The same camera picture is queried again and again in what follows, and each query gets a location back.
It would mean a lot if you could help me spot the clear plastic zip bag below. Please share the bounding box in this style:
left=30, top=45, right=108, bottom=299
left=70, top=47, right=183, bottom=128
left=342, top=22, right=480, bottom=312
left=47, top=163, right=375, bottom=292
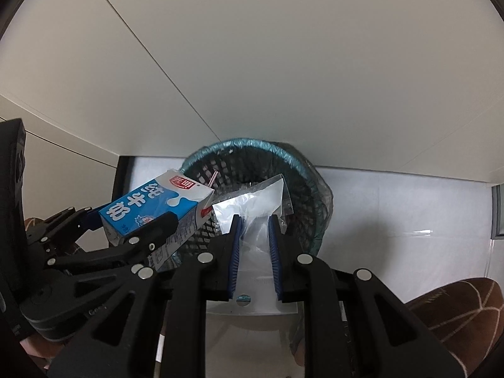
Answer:
left=207, top=174, right=297, bottom=316

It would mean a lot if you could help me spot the blue white milk carton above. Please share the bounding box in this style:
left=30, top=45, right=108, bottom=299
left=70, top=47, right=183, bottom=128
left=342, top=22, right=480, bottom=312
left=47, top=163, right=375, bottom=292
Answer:
left=99, top=170, right=215, bottom=271

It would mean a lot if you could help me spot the teal mesh trash bin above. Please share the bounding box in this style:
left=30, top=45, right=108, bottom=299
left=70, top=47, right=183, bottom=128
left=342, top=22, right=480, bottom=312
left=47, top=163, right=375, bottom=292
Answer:
left=168, top=138, right=333, bottom=269

